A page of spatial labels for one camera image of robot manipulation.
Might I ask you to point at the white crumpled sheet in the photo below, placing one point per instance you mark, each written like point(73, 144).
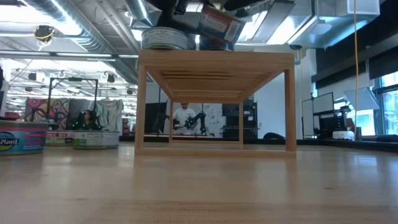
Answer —
point(110, 113)

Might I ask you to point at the person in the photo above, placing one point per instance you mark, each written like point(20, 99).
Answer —
point(85, 118)
point(182, 116)

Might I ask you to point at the colourful patterned cloth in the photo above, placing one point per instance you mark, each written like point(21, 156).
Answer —
point(40, 109)

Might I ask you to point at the black bag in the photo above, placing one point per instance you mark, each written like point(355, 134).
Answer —
point(273, 136)

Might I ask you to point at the black cabinet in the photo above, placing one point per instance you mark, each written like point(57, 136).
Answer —
point(248, 118)

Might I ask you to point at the white angled panel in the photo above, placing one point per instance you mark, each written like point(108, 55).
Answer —
point(362, 98)

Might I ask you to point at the green Bumble Bee tuna can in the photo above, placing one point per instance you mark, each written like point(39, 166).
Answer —
point(57, 138)
point(168, 39)
point(99, 140)

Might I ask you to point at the white patterned board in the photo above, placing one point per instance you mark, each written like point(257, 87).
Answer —
point(214, 113)

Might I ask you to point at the black track spotlight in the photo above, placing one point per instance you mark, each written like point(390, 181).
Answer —
point(110, 78)
point(129, 91)
point(32, 76)

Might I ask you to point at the black metal frame rig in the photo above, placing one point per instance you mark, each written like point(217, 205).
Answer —
point(74, 79)

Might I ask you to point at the black aluminium rail frame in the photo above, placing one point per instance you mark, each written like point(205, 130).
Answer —
point(342, 144)

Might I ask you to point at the black standing panel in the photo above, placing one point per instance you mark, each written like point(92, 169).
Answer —
point(155, 118)

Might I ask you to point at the wooden slatted shelf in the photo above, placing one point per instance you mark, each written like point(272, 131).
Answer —
point(217, 59)

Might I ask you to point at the black background robot arm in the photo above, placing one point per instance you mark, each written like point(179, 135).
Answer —
point(197, 121)

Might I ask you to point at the silver ventilation duct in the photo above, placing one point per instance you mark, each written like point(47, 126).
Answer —
point(90, 37)

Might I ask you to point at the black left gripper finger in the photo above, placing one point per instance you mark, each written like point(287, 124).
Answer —
point(164, 12)

